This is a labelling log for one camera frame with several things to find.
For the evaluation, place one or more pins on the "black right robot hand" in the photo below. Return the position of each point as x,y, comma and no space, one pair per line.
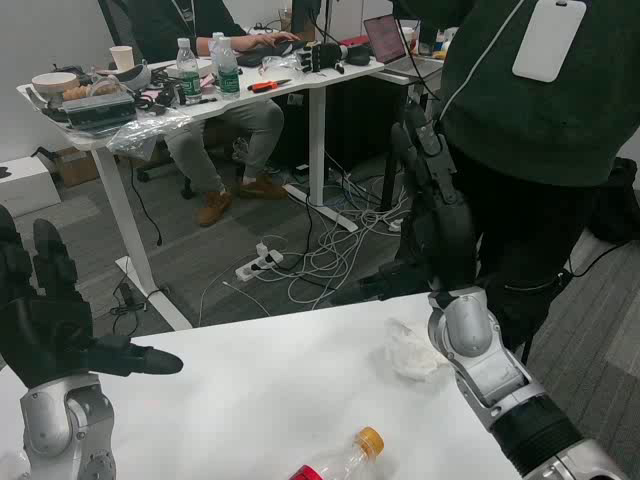
445,240

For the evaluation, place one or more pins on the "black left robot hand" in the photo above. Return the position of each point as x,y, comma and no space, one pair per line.
45,330

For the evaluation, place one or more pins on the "clear bottle red label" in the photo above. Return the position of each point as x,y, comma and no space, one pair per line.
370,442

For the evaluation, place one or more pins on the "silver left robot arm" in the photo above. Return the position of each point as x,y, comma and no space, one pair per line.
50,420

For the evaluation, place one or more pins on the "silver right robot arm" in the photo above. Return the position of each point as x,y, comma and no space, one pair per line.
465,330

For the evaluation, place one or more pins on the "small white power strip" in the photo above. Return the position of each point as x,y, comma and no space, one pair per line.
396,224

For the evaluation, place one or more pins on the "crumpled white tissue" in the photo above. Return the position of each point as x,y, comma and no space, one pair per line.
410,350

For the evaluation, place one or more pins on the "white box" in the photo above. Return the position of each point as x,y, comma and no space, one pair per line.
27,187

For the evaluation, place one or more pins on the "standing person in dark clothes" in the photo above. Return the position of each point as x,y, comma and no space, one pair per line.
550,130

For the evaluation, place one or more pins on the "brown cardboard box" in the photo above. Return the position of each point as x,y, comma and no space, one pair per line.
77,167

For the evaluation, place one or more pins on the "white plug adapter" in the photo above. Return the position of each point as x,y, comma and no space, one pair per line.
261,248

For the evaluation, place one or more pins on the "long white power strip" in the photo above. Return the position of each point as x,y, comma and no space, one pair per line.
250,270

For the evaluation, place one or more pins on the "open laptop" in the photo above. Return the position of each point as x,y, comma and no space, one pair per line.
385,40

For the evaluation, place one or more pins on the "white standing desk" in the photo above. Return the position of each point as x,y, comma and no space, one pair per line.
305,82

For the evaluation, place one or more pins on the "crinkled clear plastic bag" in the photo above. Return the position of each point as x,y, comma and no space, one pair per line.
145,132

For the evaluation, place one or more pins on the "black robotic glove hand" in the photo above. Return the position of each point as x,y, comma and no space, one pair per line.
320,56

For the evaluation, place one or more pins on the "black flat tray case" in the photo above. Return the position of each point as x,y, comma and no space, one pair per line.
100,110

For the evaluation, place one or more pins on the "seated person grey trousers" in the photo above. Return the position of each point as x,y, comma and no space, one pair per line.
245,125

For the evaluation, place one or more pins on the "white bowl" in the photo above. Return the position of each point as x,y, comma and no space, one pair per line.
54,82

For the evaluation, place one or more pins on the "black keyboard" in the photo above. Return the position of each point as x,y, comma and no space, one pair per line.
265,52

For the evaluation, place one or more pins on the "white paper cup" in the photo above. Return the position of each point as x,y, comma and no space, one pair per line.
121,57

